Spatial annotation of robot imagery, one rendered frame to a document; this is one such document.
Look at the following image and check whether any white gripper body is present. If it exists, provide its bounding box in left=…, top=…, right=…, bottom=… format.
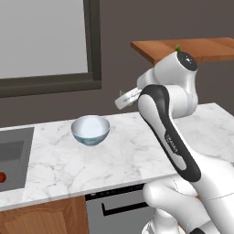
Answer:
left=114, top=88, right=143, bottom=110

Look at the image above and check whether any white blue-rimmed bowl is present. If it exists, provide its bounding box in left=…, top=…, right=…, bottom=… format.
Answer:
left=70, top=115, right=111, bottom=147

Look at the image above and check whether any grey sink basin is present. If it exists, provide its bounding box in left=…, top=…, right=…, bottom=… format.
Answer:
left=0, top=126, right=36, bottom=193

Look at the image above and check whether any wooden cabinet door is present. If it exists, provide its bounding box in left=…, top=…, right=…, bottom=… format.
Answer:
left=0, top=195, right=90, bottom=234

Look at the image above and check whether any dark framed window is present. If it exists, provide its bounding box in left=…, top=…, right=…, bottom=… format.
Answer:
left=0, top=0, right=102, bottom=99

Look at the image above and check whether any grey dishwasher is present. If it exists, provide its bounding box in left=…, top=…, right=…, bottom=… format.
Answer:
left=84, top=182, right=159, bottom=234

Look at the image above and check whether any wooden wall shelf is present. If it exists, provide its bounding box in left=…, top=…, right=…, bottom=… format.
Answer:
left=130, top=37, right=234, bottom=66

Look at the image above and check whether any black dishwasher handle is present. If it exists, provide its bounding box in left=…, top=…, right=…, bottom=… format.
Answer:
left=101, top=200, right=151, bottom=217

